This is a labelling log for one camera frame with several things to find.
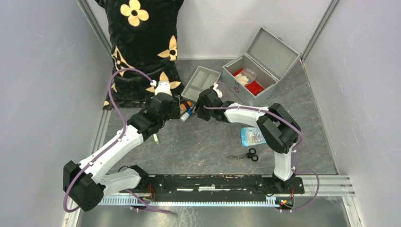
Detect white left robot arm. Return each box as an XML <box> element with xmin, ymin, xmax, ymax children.
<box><xmin>62</xmin><ymin>93</ymin><xmax>180</xmax><ymax>213</ymax></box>

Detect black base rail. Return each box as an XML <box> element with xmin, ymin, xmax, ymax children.
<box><xmin>133</xmin><ymin>174</ymin><xmax>305</xmax><ymax>202</ymax></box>

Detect blue gauze packet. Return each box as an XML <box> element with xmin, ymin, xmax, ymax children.
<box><xmin>240</xmin><ymin>127</ymin><xmax>266</xmax><ymax>147</ymax></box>

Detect amber pill bottle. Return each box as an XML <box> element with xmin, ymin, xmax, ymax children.
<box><xmin>180</xmin><ymin>101</ymin><xmax>192</xmax><ymax>115</ymax></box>

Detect clear bag of wipes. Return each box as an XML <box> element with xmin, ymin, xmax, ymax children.
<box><xmin>239</xmin><ymin>68</ymin><xmax>257</xmax><ymax>83</ymax></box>

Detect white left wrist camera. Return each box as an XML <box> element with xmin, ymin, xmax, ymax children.
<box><xmin>147</xmin><ymin>80</ymin><xmax>172</xmax><ymax>96</ymax></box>

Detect black handled scissors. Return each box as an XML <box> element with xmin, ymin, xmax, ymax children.
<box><xmin>227</xmin><ymin>148</ymin><xmax>259</xmax><ymax>162</ymax></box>

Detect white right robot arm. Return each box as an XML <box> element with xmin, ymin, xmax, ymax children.
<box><xmin>195</xmin><ymin>88</ymin><xmax>304</xmax><ymax>193</ymax></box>

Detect grey plastic divider tray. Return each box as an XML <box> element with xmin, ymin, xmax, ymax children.
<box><xmin>181</xmin><ymin>66</ymin><xmax>221</xmax><ymax>103</ymax></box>

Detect black floral velvet cloth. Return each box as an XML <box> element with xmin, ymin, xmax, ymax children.
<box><xmin>97</xmin><ymin>0</ymin><xmax>184</xmax><ymax>110</ymax></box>

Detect red first aid pouch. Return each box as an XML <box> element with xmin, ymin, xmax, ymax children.
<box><xmin>233</xmin><ymin>68</ymin><xmax>264</xmax><ymax>96</ymax></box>

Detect silver metal case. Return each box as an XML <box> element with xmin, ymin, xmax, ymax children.
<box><xmin>221</xmin><ymin>26</ymin><xmax>300</xmax><ymax>106</ymax></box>

